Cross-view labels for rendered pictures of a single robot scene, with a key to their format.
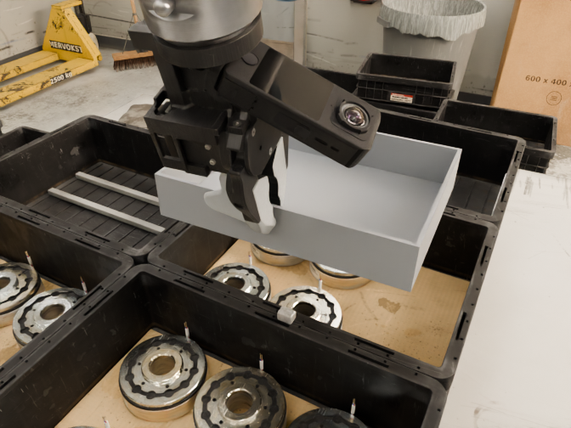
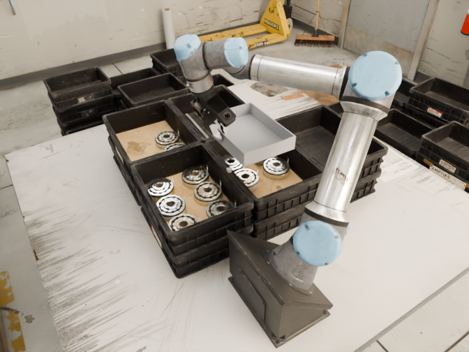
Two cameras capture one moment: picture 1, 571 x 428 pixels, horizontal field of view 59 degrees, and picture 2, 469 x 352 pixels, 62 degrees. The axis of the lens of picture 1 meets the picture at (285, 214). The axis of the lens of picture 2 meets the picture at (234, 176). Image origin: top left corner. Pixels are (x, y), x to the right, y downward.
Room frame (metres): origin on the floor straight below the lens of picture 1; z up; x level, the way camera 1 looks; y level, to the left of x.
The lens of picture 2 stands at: (-0.50, -0.61, 1.81)
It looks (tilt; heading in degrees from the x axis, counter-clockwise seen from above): 40 degrees down; 33
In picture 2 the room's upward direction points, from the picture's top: 1 degrees counter-clockwise
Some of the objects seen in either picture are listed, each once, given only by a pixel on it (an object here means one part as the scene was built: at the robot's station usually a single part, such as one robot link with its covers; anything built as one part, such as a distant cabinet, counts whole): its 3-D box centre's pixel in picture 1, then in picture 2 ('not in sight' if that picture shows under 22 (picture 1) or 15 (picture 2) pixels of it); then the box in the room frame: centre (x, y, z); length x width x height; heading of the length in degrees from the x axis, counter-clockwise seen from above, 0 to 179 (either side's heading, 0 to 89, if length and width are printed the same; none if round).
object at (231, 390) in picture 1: (240, 402); (207, 190); (0.33, 0.05, 0.86); 0.05 x 0.05 x 0.01
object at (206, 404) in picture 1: (240, 405); (207, 191); (0.33, 0.05, 0.86); 0.10 x 0.10 x 0.01
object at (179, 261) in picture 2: not in sight; (192, 217); (0.27, 0.08, 0.76); 0.40 x 0.30 x 0.12; 62
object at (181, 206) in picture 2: not in sight; (170, 204); (0.20, 0.12, 0.86); 0.10 x 0.10 x 0.01
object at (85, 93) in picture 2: not in sight; (84, 107); (1.01, 1.70, 0.37); 0.40 x 0.30 x 0.45; 155
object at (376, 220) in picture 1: (314, 181); (248, 131); (0.47, -0.03, 1.07); 0.27 x 0.20 x 0.05; 64
